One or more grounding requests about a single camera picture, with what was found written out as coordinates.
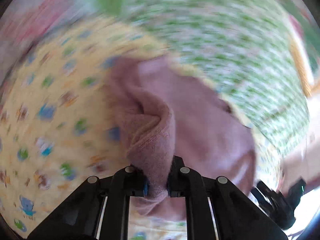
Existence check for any yellow cartoon bear bedsheet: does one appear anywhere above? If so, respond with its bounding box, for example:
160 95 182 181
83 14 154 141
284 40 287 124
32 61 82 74
0 17 283 240

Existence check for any person right hand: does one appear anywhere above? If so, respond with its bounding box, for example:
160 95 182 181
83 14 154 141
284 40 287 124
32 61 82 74
279 139 319 194

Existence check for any green white checked quilt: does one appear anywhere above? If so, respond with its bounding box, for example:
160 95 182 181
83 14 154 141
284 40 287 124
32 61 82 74
94 0 309 155

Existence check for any mauve knit sweater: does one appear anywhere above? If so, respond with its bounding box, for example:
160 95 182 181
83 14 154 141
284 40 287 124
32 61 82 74
108 56 256 220

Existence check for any grey pink floral cloth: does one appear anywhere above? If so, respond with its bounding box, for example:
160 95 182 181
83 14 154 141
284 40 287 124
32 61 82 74
0 0 101 86

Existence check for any gold picture frame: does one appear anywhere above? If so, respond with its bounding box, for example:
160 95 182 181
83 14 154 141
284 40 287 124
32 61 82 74
287 15 316 98

